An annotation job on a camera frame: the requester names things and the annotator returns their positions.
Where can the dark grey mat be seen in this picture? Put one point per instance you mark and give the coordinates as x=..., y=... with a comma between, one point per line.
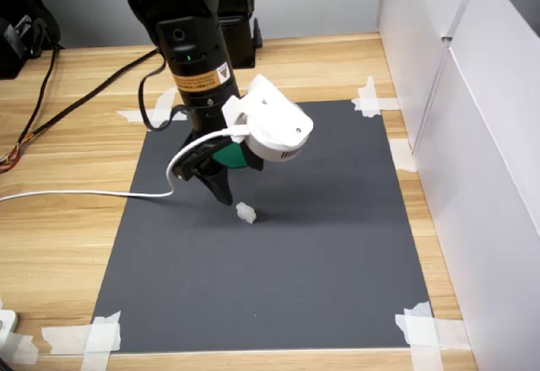
x=270, y=278

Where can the white tape patch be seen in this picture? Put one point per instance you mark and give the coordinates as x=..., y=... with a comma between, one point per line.
x=422, y=331
x=162, y=114
x=371, y=104
x=23, y=350
x=101, y=339
x=403, y=156

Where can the white partition panel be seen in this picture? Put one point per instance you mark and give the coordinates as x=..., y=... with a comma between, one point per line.
x=409, y=29
x=506, y=71
x=485, y=240

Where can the round green lid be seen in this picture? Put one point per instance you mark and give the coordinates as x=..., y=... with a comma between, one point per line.
x=230, y=156

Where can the small white plastic terminal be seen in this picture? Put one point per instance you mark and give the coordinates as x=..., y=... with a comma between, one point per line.
x=246, y=213

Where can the white camera box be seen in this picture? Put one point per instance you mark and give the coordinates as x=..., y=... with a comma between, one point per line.
x=274, y=126

